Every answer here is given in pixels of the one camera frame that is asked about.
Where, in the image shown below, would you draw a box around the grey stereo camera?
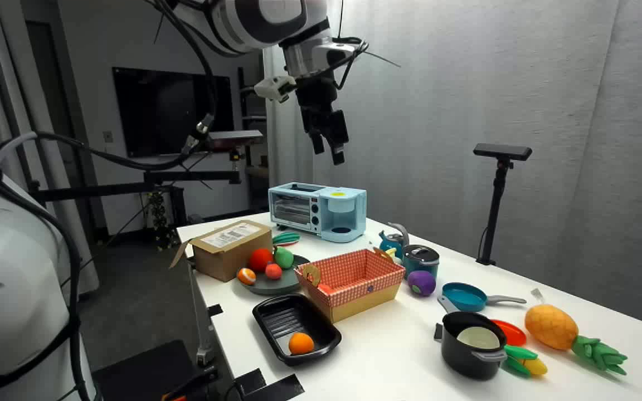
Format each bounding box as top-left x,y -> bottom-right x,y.
205,129 -> 265,151

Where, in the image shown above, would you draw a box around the light blue toy oven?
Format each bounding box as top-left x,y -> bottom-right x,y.
265,181 -> 371,246

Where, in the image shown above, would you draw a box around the orange checkered box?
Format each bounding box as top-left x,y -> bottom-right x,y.
294,248 -> 408,323

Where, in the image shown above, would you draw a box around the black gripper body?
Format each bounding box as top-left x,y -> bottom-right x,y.
294,71 -> 353,149

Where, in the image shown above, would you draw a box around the orange toy fruit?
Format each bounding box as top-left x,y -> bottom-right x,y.
287,331 -> 316,356

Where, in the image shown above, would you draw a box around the black toy pot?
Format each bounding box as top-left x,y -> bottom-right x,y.
432,309 -> 508,384

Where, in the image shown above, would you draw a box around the toy corn cob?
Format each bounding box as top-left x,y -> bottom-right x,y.
501,344 -> 551,381

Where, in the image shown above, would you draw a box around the toy pineapple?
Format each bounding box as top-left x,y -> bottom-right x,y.
525,303 -> 628,377

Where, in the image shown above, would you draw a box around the red toy tomato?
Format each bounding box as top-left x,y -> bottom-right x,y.
246,248 -> 275,275

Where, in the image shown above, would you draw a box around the teal toy kettle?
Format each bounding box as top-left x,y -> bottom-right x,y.
377,220 -> 412,259

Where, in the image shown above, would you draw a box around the blue toy frying pan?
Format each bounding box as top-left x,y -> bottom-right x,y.
436,282 -> 528,315

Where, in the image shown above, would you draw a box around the brown cardboard box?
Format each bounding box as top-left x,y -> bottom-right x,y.
185,219 -> 275,284

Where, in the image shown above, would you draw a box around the black mounting plate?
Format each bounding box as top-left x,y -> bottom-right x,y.
234,372 -> 308,401

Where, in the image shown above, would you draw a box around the black wall monitor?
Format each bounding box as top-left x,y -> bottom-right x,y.
109,64 -> 237,160

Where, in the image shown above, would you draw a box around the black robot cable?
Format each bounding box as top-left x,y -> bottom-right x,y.
0,0 -> 222,197

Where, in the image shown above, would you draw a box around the teal green sponge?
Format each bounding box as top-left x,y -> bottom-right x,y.
272,229 -> 303,250

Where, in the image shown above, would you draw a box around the black camera tripod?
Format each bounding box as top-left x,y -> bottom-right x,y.
473,144 -> 535,267

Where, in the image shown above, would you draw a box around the black plastic tray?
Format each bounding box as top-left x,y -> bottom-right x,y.
249,293 -> 344,367

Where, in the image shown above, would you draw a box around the purple toy eggplant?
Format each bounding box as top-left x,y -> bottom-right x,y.
405,269 -> 440,298

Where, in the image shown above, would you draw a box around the peach coloured toy fruit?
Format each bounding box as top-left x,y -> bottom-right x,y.
234,266 -> 258,289

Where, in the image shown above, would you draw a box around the red toy plate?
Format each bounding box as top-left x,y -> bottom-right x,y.
490,318 -> 528,348

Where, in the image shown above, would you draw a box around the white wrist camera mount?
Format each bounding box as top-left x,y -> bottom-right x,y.
253,73 -> 299,105

